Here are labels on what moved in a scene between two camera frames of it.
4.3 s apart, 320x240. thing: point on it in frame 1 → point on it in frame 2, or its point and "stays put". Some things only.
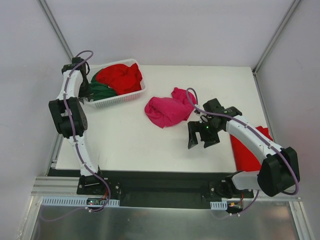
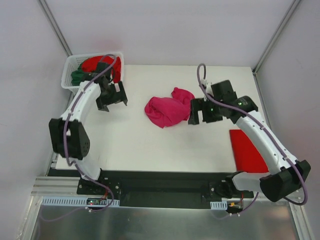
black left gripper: x=84 y=92 → x=111 y=97
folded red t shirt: x=245 y=159 stays put
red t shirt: x=121 y=78 → x=91 y=65
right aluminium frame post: x=275 y=37 stays put
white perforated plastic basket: x=118 y=99 → x=72 y=62
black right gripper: x=202 y=131 → x=203 y=111
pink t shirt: x=166 y=112 stays put
